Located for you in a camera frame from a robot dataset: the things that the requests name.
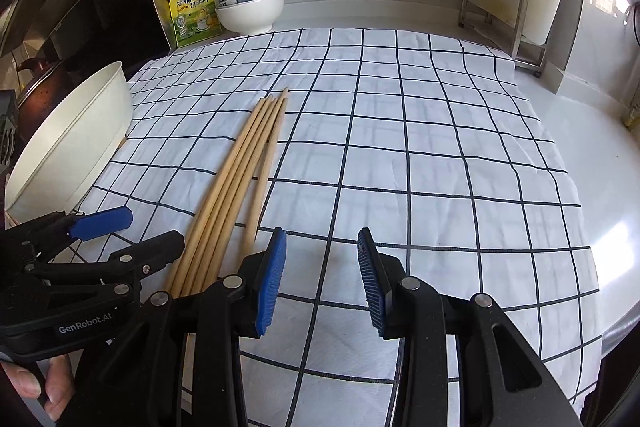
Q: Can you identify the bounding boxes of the bundle of wooden chopsticks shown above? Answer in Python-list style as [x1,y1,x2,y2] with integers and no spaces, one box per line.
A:
[175,95,277,298]

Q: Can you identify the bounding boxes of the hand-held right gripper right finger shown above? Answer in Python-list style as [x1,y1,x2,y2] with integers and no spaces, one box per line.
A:
[357,228,583,427]

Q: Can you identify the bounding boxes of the white round basin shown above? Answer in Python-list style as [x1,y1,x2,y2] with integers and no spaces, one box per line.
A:
[5,61,135,225]

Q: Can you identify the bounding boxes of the yellow seasoning pouch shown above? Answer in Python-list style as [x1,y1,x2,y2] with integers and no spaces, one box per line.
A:
[167,0,222,48]

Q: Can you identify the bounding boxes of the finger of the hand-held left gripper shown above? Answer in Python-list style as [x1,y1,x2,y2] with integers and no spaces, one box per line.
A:
[15,206,133,265]
[22,230,186,303]

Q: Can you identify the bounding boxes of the wooden chopstick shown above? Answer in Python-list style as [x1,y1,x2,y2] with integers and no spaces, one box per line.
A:
[164,97,270,293]
[242,88,291,254]
[186,97,283,298]
[197,98,287,294]

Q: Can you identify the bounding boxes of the plain white bowl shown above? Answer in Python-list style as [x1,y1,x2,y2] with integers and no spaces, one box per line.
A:
[215,0,285,34]

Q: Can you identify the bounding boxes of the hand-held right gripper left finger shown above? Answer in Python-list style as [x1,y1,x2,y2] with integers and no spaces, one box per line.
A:
[65,227,287,427]

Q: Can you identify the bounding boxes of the metal board rack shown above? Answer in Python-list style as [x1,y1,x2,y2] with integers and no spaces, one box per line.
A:
[460,0,548,75]

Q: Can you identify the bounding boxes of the person's left hand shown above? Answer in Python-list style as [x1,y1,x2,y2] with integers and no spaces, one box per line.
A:
[0,354,77,423]

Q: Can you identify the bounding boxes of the white black-checked cloth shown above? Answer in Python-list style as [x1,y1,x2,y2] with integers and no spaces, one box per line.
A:
[75,28,603,418]

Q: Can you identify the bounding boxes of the glass pot lid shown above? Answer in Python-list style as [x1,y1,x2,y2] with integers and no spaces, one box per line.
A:
[16,56,66,105]

